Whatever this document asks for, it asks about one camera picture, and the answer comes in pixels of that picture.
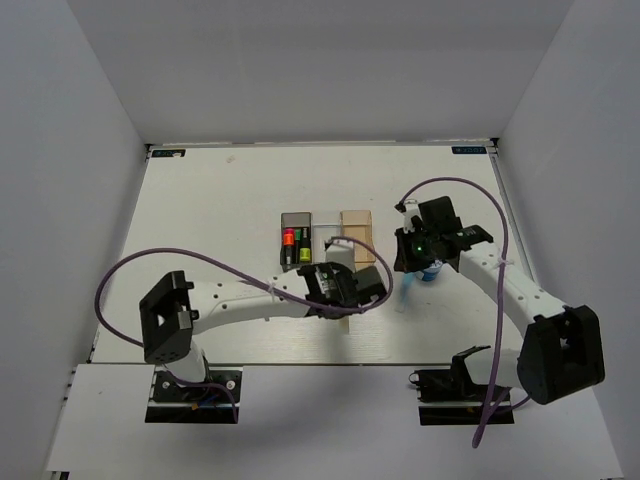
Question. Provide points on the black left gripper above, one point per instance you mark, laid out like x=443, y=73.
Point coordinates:
x=339, y=269

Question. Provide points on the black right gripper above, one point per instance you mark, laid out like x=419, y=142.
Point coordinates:
x=405, y=262

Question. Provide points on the yellow translucent glue stick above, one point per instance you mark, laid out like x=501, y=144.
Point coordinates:
x=345, y=325

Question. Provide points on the yellow cap black highlighter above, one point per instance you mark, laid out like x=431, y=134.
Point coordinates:
x=305, y=252

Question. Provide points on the orange cap black highlighter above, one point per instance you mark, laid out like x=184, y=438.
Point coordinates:
x=288, y=250

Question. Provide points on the green cap black highlighter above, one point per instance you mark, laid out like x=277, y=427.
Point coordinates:
x=297, y=240

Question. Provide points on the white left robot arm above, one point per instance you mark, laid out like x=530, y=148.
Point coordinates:
x=175, y=310

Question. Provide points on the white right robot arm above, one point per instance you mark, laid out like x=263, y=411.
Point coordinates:
x=561, y=351

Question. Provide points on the blue translucent glue stick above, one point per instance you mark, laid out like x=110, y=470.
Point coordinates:
x=404, y=289

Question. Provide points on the blue white tape roll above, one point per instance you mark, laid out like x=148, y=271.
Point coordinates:
x=430, y=273

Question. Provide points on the clear plastic container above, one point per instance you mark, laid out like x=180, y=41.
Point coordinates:
x=324, y=226

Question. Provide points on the orange translucent plastic container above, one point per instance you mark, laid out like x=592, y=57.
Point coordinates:
x=358, y=224

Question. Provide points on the dark grey plastic container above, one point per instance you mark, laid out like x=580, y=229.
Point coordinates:
x=293, y=220

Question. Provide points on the right blue corner label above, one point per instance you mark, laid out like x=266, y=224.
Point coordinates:
x=468, y=150

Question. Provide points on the blue corner label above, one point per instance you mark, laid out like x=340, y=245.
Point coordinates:
x=168, y=153
x=468, y=150

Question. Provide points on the left blue corner label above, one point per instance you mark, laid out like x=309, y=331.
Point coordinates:
x=168, y=153

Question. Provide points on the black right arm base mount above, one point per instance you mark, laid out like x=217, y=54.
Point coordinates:
x=454, y=396

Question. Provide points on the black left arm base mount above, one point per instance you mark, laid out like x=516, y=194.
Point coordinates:
x=171, y=403

